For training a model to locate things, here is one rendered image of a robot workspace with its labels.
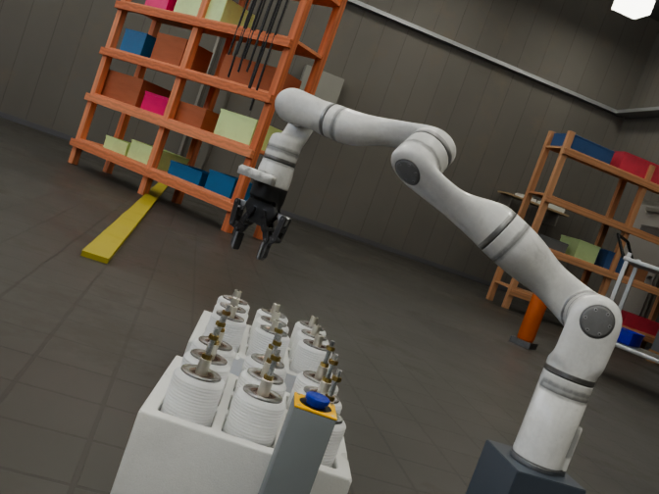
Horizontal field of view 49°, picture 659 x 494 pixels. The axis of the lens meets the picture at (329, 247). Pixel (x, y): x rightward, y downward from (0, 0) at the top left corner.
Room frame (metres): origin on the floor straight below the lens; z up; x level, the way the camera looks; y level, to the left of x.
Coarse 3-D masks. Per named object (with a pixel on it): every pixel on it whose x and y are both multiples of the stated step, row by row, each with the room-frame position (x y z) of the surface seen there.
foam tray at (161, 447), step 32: (160, 384) 1.36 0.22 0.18; (160, 416) 1.21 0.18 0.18; (224, 416) 1.31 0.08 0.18; (128, 448) 1.20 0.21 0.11; (160, 448) 1.20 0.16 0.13; (192, 448) 1.21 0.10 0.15; (224, 448) 1.21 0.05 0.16; (256, 448) 1.22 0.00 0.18; (128, 480) 1.20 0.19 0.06; (160, 480) 1.20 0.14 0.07; (192, 480) 1.21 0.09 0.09; (224, 480) 1.21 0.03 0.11; (256, 480) 1.22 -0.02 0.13; (320, 480) 1.22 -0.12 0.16
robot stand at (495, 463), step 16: (496, 448) 1.30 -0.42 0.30; (480, 464) 1.34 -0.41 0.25; (496, 464) 1.28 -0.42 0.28; (512, 464) 1.24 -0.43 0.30; (480, 480) 1.31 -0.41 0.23; (496, 480) 1.26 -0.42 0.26; (512, 480) 1.22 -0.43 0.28; (528, 480) 1.22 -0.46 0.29; (544, 480) 1.22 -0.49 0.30; (560, 480) 1.24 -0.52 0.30
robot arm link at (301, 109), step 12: (288, 96) 1.47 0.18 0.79; (300, 96) 1.46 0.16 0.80; (312, 96) 1.46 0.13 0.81; (276, 108) 1.49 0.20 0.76; (288, 108) 1.47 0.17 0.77; (300, 108) 1.46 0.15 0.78; (312, 108) 1.45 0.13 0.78; (324, 108) 1.45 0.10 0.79; (288, 120) 1.47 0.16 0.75; (300, 120) 1.46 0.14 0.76; (312, 120) 1.45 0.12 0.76
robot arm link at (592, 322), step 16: (576, 304) 1.26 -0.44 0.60; (592, 304) 1.25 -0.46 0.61; (608, 304) 1.25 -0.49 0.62; (576, 320) 1.26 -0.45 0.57; (592, 320) 1.25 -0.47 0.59; (608, 320) 1.24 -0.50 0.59; (560, 336) 1.27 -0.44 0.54; (576, 336) 1.25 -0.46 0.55; (592, 336) 1.25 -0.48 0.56; (608, 336) 1.25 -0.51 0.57; (560, 352) 1.26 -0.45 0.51; (576, 352) 1.25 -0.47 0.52; (592, 352) 1.25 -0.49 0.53; (608, 352) 1.25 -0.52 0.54; (560, 368) 1.26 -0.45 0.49; (576, 368) 1.25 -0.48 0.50; (592, 368) 1.25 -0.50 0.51; (592, 384) 1.26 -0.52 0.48
